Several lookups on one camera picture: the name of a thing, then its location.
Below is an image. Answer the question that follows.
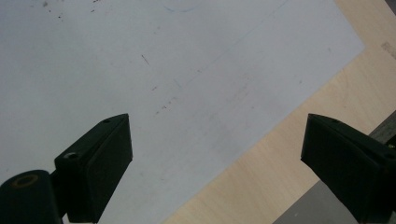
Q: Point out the white table mat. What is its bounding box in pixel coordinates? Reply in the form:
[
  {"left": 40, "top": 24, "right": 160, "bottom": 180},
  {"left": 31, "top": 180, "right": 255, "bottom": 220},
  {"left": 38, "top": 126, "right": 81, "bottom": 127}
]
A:
[{"left": 0, "top": 0, "right": 365, "bottom": 224}]

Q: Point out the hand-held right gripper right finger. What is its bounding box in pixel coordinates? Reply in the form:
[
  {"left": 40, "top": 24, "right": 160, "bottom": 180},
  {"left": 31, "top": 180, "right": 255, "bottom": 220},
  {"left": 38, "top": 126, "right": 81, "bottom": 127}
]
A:
[{"left": 300, "top": 113, "right": 396, "bottom": 224}]

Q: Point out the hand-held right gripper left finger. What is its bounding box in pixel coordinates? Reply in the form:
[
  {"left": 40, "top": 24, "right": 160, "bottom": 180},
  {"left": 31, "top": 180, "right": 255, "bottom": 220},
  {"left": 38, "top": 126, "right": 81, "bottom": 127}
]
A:
[{"left": 54, "top": 113, "right": 134, "bottom": 224}]

